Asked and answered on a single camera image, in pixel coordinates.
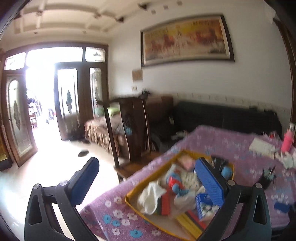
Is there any wooden glass door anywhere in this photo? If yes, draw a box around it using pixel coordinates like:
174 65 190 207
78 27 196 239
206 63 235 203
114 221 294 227
1 42 109 167

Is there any framed horse painting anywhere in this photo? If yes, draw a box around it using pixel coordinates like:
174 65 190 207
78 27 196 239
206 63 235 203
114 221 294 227
140 14 235 67

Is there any stack of coloured sponges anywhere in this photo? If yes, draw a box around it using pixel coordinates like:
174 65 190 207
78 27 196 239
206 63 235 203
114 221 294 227
176 210 207 239

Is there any black electric motor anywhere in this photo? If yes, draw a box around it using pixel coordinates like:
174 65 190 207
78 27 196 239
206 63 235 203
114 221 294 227
257 166 276 190

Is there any blue red cloth bundle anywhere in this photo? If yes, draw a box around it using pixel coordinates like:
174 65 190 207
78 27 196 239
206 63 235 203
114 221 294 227
166 171 189 196

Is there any yellow cardboard box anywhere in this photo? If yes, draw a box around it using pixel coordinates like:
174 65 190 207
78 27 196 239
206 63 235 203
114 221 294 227
125 150 234 240

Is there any purple floral tablecloth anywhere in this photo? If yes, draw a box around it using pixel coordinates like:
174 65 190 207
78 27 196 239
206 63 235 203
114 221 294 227
80 126 295 240

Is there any black sofa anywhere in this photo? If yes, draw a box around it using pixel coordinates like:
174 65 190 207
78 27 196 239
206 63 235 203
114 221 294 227
149 101 282 142

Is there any white cloth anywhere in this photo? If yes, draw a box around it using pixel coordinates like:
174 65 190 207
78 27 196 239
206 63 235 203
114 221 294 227
137 181 166 215

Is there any lemon print tissue pack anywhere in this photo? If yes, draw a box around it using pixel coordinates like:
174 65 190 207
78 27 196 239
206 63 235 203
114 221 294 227
180 172 201 191

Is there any brown armchair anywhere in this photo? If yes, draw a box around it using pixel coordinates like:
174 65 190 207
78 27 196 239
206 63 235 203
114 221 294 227
145 95 174 123

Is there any pink thermos bottle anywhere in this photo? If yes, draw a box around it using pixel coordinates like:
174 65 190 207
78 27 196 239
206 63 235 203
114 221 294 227
281 123 295 153

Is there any dark wooden chair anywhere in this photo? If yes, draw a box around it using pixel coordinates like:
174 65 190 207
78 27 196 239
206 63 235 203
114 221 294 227
97 97 161 182

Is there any white notebook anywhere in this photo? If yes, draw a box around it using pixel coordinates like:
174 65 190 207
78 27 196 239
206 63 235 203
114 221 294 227
249 138 278 159

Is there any pink tissue pack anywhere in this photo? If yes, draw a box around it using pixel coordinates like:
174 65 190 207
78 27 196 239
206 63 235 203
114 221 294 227
178 155 196 172

